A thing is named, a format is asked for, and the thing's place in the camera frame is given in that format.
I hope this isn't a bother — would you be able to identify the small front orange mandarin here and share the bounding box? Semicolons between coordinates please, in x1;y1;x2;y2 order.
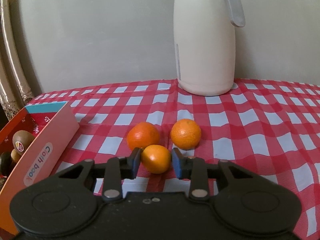
141;145;171;174

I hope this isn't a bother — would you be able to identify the brown kiwi fruit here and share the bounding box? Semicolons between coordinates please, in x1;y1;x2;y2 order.
12;130;35;155

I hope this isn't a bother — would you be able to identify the dark brown passion fruit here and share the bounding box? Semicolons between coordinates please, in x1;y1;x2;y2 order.
0;152;12;177

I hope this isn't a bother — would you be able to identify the orange mandarin by jug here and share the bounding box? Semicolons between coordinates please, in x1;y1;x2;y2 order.
170;119;202;150

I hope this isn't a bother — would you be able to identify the dark orange mandarin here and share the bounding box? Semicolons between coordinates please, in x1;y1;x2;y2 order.
126;122;160;150

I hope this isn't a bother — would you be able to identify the colourful cardboard box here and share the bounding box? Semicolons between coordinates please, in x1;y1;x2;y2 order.
1;101;79;235

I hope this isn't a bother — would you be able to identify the red white checkered tablecloth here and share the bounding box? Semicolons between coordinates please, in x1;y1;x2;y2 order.
31;79;319;239

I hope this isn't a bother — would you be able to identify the beige satin curtain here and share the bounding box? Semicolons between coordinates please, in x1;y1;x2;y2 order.
1;0;34;120

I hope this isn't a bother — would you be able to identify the cream grey thermos jug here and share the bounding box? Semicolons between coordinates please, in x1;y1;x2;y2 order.
173;0;246;96

